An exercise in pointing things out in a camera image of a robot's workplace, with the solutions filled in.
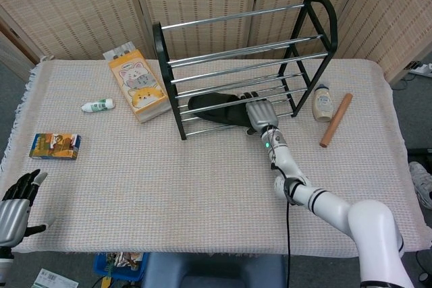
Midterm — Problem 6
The beige squeeze sauce bottle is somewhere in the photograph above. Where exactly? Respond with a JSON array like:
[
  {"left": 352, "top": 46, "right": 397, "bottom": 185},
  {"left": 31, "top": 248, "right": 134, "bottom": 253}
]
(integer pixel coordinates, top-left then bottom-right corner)
[{"left": 312, "top": 84, "right": 335, "bottom": 123}]

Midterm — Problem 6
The black metal shoe rack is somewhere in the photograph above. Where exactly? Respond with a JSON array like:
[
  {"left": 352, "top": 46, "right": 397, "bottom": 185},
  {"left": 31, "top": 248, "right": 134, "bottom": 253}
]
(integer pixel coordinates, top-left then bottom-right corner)
[{"left": 151, "top": 0, "right": 339, "bottom": 141}]

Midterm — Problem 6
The wooden rolling pin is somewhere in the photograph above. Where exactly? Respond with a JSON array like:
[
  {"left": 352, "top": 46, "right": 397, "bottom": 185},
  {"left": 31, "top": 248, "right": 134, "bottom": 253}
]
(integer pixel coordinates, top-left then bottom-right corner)
[{"left": 319, "top": 92, "right": 354, "bottom": 149}]

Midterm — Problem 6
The blue plastic bin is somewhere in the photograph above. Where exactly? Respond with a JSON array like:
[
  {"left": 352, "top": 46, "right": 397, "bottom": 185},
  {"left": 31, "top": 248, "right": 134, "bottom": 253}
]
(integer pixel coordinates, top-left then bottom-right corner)
[{"left": 93, "top": 252, "right": 149, "bottom": 283}]

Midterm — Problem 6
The white labelled paper package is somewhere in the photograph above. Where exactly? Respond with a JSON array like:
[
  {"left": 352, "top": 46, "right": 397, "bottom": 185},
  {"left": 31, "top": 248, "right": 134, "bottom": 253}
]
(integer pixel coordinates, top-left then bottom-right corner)
[{"left": 33, "top": 267, "right": 79, "bottom": 288}]

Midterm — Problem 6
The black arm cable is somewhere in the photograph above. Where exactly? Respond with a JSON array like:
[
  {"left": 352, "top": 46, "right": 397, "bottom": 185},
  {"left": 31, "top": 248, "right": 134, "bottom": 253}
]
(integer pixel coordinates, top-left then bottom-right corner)
[{"left": 268, "top": 125, "right": 306, "bottom": 288}]

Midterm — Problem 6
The black slipper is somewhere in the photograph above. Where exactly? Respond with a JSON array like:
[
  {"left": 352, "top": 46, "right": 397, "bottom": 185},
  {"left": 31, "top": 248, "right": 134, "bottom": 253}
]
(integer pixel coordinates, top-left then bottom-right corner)
[{"left": 187, "top": 91, "right": 253, "bottom": 130}]

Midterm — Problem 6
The blue padded chair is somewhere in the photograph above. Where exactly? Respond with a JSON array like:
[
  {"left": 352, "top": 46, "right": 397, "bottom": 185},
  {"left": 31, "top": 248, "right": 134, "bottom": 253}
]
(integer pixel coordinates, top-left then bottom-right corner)
[{"left": 143, "top": 253, "right": 287, "bottom": 288}]

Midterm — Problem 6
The small colourful picture box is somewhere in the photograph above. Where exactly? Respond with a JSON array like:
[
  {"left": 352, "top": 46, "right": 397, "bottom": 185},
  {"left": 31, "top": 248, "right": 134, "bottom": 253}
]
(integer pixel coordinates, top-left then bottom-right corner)
[{"left": 28, "top": 132, "right": 82, "bottom": 161}]

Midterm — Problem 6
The orange cat print box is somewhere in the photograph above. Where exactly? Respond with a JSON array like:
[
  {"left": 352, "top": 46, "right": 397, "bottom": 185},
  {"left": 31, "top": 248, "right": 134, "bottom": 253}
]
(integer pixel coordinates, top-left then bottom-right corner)
[{"left": 103, "top": 41, "right": 172, "bottom": 124}]

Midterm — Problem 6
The black flat device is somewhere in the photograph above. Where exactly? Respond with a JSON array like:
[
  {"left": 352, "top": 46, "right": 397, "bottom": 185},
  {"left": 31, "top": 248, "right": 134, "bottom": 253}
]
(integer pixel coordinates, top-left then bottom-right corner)
[{"left": 408, "top": 147, "right": 432, "bottom": 158}]

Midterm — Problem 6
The white power strip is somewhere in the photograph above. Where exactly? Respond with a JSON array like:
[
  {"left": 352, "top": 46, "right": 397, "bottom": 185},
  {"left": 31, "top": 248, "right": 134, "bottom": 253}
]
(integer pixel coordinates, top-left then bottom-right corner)
[{"left": 406, "top": 61, "right": 432, "bottom": 78}]

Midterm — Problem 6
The bamboo folding screen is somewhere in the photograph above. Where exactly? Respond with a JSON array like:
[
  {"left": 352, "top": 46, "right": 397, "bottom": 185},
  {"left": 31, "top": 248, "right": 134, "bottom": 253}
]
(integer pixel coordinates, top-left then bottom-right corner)
[{"left": 0, "top": 0, "right": 432, "bottom": 85}]

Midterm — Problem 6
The white green tube bottle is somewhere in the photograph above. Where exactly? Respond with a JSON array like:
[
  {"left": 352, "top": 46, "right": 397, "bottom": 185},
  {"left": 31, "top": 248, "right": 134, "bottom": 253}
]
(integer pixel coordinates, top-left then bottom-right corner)
[{"left": 80, "top": 98, "right": 115, "bottom": 113}]

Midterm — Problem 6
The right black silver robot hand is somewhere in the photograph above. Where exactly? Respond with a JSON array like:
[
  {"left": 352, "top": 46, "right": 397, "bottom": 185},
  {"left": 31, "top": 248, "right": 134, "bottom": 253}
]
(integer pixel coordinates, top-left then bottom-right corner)
[{"left": 238, "top": 90, "right": 279, "bottom": 136}]

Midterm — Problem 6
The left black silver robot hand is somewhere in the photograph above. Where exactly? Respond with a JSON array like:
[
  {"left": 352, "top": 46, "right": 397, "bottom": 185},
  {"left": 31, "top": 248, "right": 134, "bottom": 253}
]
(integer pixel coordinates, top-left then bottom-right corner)
[{"left": 0, "top": 169, "right": 57, "bottom": 247}]

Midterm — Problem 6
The checked woven tablecloth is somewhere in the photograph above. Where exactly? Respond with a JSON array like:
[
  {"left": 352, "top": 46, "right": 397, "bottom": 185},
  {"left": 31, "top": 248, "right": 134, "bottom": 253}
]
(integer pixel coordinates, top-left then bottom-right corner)
[{"left": 0, "top": 55, "right": 425, "bottom": 257}]

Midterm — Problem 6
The white sneaker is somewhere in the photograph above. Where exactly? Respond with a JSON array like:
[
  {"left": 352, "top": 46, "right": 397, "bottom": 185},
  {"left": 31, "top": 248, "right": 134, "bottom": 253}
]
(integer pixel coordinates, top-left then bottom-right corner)
[{"left": 408, "top": 161, "right": 432, "bottom": 208}]

